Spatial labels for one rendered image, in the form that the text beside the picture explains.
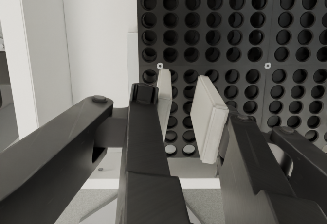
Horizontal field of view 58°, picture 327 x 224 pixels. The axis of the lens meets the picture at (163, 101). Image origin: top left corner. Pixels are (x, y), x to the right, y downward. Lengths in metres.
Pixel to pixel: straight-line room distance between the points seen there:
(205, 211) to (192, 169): 1.15
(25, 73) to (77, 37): 0.10
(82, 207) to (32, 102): 1.25
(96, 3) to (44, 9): 0.06
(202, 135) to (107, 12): 0.20
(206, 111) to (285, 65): 0.14
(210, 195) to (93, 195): 0.53
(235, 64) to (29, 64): 0.17
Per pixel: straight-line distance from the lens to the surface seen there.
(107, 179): 0.31
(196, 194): 1.41
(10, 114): 0.96
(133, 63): 0.31
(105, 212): 1.44
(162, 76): 0.18
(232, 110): 0.17
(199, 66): 0.26
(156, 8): 0.25
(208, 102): 0.15
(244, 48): 0.26
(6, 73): 0.28
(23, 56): 0.25
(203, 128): 0.15
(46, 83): 0.28
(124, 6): 0.32
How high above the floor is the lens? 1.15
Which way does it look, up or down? 73 degrees down
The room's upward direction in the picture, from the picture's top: 180 degrees counter-clockwise
